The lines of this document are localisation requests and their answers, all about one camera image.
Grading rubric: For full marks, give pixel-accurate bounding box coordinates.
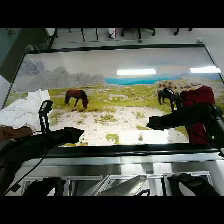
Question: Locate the silver frame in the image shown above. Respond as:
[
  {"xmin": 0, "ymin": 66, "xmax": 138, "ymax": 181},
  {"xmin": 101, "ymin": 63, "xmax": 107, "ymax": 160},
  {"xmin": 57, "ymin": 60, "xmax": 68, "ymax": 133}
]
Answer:
[{"xmin": 6, "ymin": 151, "xmax": 224, "ymax": 197}]

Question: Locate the white garment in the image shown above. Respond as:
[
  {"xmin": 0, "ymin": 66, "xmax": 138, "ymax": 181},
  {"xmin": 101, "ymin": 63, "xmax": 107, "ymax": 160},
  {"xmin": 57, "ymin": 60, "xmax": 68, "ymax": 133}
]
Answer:
[{"xmin": 0, "ymin": 88, "xmax": 52, "ymax": 132}]

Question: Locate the red garment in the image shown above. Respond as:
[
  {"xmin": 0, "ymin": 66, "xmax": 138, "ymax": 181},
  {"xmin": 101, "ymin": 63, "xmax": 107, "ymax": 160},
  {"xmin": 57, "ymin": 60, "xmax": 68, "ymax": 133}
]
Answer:
[{"xmin": 180, "ymin": 85, "xmax": 218, "ymax": 145}]

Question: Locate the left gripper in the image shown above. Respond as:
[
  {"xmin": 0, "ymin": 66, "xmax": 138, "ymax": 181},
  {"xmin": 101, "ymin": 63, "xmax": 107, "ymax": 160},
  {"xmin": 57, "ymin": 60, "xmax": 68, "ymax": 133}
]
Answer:
[{"xmin": 58, "ymin": 126, "xmax": 85, "ymax": 146}]

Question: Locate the brown garment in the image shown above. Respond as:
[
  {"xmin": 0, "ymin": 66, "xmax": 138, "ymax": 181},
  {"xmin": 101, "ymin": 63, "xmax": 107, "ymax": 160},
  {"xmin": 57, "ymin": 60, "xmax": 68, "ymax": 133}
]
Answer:
[{"xmin": 0, "ymin": 124, "xmax": 34, "ymax": 144}]

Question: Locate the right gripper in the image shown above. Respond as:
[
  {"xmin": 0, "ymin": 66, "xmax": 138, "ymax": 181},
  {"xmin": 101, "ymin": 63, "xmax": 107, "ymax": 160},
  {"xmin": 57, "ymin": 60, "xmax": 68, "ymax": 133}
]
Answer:
[{"xmin": 146, "ymin": 114, "xmax": 175, "ymax": 131}]

